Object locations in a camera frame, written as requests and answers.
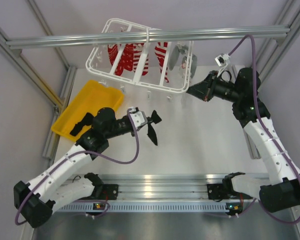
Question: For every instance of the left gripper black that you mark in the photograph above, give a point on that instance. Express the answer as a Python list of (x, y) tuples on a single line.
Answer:
[(148, 119)]

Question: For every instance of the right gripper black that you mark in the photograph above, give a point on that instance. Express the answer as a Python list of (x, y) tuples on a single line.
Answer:
[(201, 90)]

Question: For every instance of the black sock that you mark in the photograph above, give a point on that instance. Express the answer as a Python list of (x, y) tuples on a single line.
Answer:
[(152, 135), (87, 120)]

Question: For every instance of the white plastic clip hanger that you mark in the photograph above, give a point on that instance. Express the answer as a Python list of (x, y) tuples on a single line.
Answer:
[(147, 70)]

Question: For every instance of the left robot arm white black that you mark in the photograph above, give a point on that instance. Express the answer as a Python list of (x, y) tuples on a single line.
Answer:
[(38, 199)]

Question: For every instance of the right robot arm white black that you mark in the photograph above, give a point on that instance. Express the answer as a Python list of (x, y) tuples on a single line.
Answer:
[(283, 190)]

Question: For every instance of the grey sock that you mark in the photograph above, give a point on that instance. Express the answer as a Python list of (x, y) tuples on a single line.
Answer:
[(193, 67), (178, 50)]

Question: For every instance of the yellow plastic tray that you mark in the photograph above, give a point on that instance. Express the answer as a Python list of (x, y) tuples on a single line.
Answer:
[(90, 99)]

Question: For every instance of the aluminium top crossbar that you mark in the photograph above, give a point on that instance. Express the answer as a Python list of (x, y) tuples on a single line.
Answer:
[(148, 36)]

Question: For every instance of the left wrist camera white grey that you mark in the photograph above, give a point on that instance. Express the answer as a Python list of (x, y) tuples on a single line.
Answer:
[(138, 117)]

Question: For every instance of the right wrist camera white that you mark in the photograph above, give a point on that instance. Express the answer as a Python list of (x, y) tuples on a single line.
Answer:
[(222, 60)]

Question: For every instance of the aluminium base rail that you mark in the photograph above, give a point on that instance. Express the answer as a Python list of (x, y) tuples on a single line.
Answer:
[(162, 187)]

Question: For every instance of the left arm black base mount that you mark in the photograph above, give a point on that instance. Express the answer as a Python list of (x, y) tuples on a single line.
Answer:
[(106, 192)]

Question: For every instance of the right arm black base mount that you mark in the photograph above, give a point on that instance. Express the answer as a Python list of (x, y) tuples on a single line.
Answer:
[(217, 192)]

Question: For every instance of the grey slotted cable duct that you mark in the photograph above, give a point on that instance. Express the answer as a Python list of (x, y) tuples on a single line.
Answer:
[(152, 207)]

